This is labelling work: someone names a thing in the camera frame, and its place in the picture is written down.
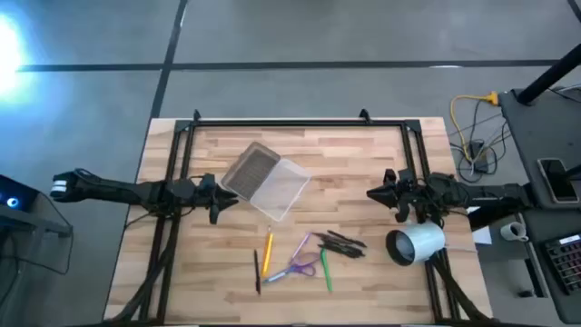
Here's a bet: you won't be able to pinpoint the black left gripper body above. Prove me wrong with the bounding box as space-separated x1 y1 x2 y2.
194 173 224 226

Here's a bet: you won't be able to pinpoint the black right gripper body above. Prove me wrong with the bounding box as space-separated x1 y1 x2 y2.
383 168 421 223

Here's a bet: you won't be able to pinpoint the thin black pen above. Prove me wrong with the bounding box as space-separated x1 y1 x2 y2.
252 248 262 296

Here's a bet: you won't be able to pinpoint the purple pen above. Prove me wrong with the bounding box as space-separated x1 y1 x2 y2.
290 232 313 263

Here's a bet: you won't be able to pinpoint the purple handled scissors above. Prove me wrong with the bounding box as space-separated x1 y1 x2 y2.
261 252 321 285

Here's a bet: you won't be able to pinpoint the clear plastic box base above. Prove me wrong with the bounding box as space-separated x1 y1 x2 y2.
248 157 313 223

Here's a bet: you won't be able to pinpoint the white cylindrical cup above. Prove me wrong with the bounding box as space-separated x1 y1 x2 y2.
385 220 448 268

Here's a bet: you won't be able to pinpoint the black marker pen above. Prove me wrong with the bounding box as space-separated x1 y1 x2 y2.
317 243 365 260
312 232 360 250
326 229 369 249

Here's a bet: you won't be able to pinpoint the black power adapter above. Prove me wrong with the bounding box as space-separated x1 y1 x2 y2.
467 140 490 174

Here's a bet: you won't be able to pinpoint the white paper sheet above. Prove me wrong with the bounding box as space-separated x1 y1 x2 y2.
467 205 494 247

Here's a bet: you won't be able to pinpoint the green marker pen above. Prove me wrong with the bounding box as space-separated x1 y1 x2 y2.
319 247 334 293

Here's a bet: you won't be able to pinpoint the white mug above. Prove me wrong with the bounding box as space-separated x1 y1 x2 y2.
499 221 530 243

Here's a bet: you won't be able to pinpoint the dark grey side table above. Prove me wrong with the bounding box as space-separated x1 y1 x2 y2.
497 84 581 325

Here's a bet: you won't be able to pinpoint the black smartphone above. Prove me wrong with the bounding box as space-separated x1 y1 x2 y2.
537 157 580 204

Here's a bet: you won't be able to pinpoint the black keypad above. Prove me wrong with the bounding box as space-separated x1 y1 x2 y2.
543 233 581 296

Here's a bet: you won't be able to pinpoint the black round pole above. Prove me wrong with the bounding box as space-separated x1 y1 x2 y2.
517 42 581 107

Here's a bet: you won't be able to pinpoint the black device with blue light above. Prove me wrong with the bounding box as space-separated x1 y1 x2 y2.
0 173 41 220

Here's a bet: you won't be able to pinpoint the yellow power cable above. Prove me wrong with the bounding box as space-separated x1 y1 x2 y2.
449 91 500 165

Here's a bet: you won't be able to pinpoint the black left arm cable bundle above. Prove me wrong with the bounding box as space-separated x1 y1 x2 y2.
107 206 201 326

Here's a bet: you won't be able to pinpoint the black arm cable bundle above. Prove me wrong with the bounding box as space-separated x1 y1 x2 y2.
425 248 494 326
107 206 201 326

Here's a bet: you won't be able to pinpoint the black metal table frame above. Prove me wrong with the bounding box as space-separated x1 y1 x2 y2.
138 108 469 325

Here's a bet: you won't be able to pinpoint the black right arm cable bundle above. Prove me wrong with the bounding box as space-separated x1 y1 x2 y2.
425 248 494 326

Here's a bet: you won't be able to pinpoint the black floor cables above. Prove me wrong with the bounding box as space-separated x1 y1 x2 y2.
455 98 513 183

